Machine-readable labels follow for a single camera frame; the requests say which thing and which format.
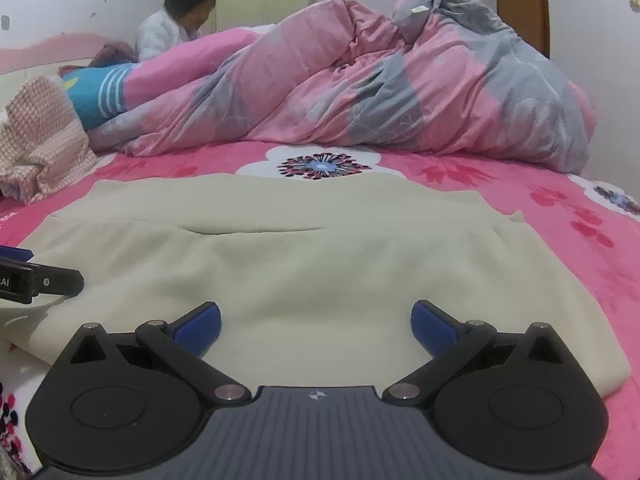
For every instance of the pink grey floral quilt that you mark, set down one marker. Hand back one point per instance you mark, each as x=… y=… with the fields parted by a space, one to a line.
x=350 y=75

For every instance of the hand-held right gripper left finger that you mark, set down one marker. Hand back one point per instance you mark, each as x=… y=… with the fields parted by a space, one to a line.
x=200 y=330

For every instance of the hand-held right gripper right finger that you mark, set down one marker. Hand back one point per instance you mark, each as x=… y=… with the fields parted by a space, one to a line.
x=432 y=330

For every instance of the brown wooden door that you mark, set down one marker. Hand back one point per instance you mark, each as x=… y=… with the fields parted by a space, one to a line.
x=522 y=0

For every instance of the pink white padded headboard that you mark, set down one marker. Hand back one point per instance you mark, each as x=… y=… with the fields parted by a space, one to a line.
x=45 y=52

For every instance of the grey wall plate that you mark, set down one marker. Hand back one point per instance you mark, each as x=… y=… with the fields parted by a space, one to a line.
x=5 y=22

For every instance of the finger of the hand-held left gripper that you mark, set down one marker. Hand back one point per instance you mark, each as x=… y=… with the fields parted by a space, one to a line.
x=15 y=252
x=60 y=280

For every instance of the maroon cloth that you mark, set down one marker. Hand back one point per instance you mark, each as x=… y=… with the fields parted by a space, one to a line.
x=112 y=55

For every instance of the beige zip jacket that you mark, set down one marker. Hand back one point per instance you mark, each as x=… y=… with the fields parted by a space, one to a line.
x=325 y=260

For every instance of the beige white knitted blanket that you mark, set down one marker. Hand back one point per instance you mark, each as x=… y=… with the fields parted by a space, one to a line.
x=40 y=135

